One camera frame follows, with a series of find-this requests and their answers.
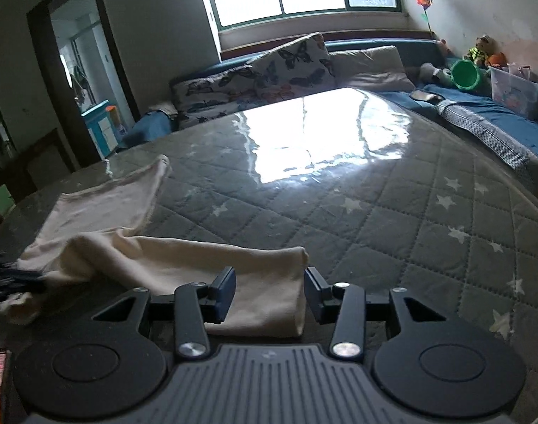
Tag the teddy bear toy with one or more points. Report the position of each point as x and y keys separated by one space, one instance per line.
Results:
x=480 y=51

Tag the beige folded cloth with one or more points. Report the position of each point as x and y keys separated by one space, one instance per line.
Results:
x=162 y=108

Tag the blue and white cabinet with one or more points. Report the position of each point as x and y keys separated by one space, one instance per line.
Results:
x=99 y=130

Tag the blue blanket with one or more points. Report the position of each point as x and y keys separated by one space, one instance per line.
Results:
x=147 y=130

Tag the butterfly print cushion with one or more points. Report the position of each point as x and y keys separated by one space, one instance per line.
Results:
x=207 y=92
x=295 y=66

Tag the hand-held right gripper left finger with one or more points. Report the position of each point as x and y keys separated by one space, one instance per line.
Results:
x=225 y=293

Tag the grey patterned blanket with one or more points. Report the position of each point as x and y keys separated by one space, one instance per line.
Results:
x=494 y=139

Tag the grey plush toy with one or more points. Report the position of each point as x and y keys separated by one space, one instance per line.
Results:
x=430 y=73

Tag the pink plush toy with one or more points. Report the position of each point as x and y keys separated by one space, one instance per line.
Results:
x=442 y=47

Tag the dark wooden door frame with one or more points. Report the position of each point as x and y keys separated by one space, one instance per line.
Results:
x=114 y=53

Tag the beige pillow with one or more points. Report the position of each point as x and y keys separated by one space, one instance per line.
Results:
x=370 y=68

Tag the orange plush toy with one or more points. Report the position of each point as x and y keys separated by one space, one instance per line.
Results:
x=498 y=59

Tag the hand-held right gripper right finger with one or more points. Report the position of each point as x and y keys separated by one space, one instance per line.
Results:
x=315 y=295

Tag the cream garment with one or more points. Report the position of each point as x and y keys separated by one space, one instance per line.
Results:
x=119 y=256

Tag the clear plastic storage box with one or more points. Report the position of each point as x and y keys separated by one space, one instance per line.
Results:
x=516 y=92

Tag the green plastic bucket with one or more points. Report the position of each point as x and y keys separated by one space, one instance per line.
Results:
x=465 y=74

